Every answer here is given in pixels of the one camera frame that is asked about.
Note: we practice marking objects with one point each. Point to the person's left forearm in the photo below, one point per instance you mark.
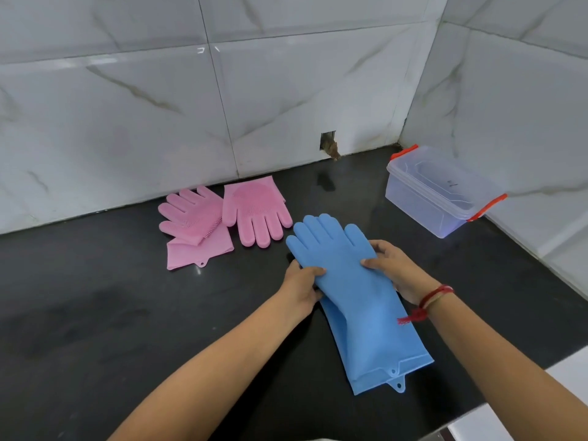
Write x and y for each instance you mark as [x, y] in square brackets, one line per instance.
[220, 372]

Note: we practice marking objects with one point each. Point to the person's right hand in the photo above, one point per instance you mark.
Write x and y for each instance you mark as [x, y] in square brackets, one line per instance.
[399, 270]

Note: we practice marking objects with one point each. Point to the pink silicone glove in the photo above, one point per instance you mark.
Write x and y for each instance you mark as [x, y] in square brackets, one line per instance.
[193, 220]
[257, 202]

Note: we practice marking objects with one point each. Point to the blue silicone glove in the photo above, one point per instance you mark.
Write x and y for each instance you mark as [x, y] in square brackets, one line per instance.
[367, 383]
[363, 316]

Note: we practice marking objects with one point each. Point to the brown pipe stub in wall hole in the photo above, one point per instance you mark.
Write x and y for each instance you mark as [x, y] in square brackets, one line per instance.
[330, 146]

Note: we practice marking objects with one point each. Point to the clear plastic box lid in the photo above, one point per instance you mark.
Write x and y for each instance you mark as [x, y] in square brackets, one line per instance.
[441, 179]

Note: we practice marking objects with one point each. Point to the clear plastic storage box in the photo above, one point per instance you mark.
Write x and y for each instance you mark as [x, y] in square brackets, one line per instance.
[427, 206]

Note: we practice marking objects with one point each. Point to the person's left hand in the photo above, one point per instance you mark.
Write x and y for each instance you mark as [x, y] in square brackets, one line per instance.
[301, 289]

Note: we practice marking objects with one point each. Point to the person's right forearm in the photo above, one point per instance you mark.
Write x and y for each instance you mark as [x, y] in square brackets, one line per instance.
[505, 376]

